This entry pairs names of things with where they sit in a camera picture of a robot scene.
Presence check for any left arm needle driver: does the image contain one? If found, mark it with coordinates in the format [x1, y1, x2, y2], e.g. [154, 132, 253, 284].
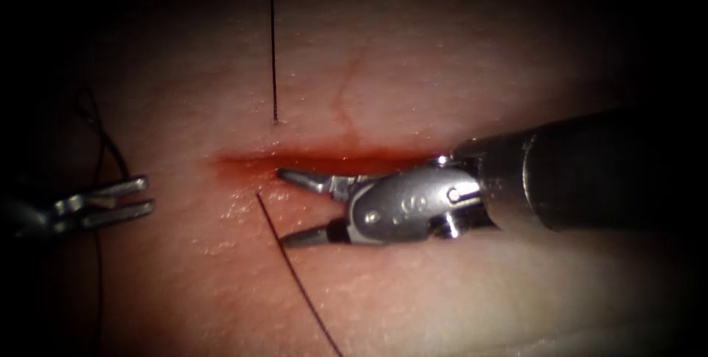
[10, 193, 89, 236]

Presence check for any right arm needle driver jaw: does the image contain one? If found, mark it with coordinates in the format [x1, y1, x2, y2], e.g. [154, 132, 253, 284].
[276, 167, 361, 201]
[280, 218, 350, 249]

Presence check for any right arm needle driver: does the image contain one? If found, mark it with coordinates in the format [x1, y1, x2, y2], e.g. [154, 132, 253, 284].
[331, 155, 499, 246]

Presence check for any left arm needle driver jaw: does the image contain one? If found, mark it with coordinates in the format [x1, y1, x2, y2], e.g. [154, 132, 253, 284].
[83, 200, 155, 229]
[83, 176, 149, 206]

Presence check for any black thread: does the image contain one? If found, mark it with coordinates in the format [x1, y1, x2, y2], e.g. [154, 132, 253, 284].
[77, 0, 345, 357]

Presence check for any tissue pad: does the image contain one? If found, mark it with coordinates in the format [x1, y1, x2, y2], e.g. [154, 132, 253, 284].
[32, 0, 708, 357]

